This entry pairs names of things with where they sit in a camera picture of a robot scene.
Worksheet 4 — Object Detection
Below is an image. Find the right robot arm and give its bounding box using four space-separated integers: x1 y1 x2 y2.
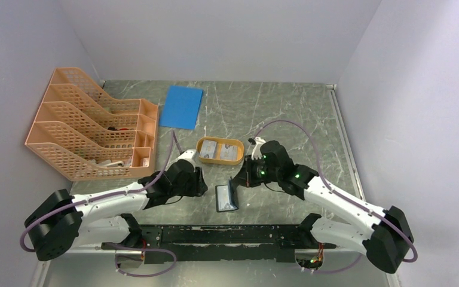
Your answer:
229 141 414 274

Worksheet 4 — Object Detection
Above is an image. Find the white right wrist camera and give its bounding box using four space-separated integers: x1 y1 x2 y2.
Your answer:
249 137 266 160

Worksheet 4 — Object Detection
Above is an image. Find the white VIP card stack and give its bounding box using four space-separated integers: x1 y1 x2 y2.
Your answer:
200 139 238 161

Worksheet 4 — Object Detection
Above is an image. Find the black leather card holder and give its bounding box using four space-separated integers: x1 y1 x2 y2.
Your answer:
215 179 239 213

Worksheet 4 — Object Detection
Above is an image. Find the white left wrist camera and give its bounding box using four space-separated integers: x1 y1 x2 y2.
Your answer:
178 149 198 161

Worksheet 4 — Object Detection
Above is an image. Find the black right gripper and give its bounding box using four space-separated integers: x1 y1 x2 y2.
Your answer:
232 154 281 187

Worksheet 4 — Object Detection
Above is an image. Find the yellow oval tray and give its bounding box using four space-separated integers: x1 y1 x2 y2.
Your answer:
196 136 244 166

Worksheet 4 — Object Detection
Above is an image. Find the peach plastic file organizer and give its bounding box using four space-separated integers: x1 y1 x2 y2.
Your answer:
25 67 159 181

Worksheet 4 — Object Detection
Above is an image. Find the blue folder sheet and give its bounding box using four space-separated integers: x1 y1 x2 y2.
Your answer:
159 86 203 130

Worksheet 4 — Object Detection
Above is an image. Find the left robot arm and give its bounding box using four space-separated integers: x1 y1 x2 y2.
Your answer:
20 160 208 261

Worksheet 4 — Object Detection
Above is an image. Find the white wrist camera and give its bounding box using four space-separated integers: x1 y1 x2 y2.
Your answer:
249 137 266 160
178 149 198 161

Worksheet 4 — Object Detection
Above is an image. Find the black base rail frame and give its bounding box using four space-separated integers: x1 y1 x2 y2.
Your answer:
121 213 335 264

